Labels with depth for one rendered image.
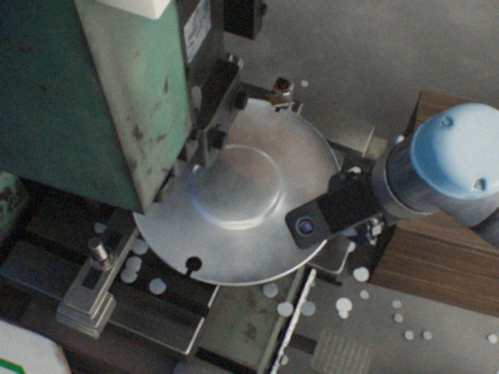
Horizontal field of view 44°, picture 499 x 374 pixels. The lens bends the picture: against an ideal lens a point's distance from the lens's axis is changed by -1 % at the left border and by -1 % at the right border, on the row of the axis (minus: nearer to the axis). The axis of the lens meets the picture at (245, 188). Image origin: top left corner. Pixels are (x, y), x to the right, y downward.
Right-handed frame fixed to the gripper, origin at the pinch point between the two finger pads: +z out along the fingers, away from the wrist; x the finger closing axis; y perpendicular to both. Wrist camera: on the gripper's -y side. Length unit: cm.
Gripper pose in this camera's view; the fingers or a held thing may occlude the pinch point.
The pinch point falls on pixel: (332, 218)
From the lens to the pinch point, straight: 81.9
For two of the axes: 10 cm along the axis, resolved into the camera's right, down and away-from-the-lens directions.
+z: -1.4, 1.9, 9.7
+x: -3.9, -9.1, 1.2
